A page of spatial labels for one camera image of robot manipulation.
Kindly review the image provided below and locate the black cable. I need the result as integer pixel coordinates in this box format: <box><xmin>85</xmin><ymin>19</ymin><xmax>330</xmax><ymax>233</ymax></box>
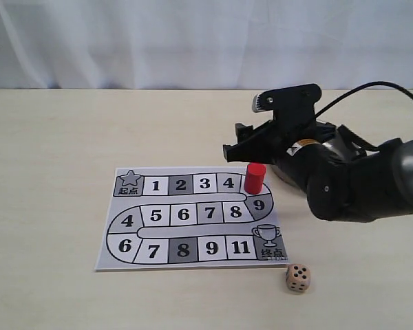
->
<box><xmin>315</xmin><ymin>80</ymin><xmax>413</xmax><ymax>120</ymax></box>

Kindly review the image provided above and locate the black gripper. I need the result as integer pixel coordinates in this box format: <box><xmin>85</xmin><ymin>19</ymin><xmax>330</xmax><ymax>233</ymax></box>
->
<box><xmin>222</xmin><ymin>120</ymin><xmax>334</xmax><ymax>165</ymax></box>

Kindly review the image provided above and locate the red cylinder game piece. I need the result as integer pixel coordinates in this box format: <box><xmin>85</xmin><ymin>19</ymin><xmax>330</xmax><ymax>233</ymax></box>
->
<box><xmin>244</xmin><ymin>162</ymin><xmax>266</xmax><ymax>195</ymax></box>

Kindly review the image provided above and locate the white curtain backdrop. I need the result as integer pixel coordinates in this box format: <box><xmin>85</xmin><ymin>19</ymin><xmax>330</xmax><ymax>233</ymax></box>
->
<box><xmin>0</xmin><ymin>1</ymin><xmax>413</xmax><ymax>89</ymax></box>

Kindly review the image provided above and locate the wooden die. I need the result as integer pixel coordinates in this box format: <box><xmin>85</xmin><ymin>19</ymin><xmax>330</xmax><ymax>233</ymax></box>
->
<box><xmin>286</xmin><ymin>263</ymin><xmax>311</xmax><ymax>293</ymax></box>

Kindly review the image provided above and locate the paper number game board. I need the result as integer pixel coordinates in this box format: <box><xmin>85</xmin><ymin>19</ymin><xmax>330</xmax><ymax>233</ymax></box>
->
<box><xmin>95</xmin><ymin>166</ymin><xmax>289</xmax><ymax>271</ymax></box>

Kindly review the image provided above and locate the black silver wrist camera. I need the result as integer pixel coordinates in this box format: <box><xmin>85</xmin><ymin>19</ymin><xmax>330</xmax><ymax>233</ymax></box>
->
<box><xmin>252</xmin><ymin>83</ymin><xmax>322</xmax><ymax>133</ymax></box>

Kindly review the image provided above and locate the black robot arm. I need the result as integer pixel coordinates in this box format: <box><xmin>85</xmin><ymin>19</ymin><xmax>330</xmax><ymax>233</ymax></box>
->
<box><xmin>223</xmin><ymin>121</ymin><xmax>413</xmax><ymax>223</ymax></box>

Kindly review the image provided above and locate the stainless steel round bowl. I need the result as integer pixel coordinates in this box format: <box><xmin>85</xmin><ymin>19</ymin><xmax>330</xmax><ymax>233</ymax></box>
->
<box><xmin>269</xmin><ymin>164</ymin><xmax>306</xmax><ymax>193</ymax></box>

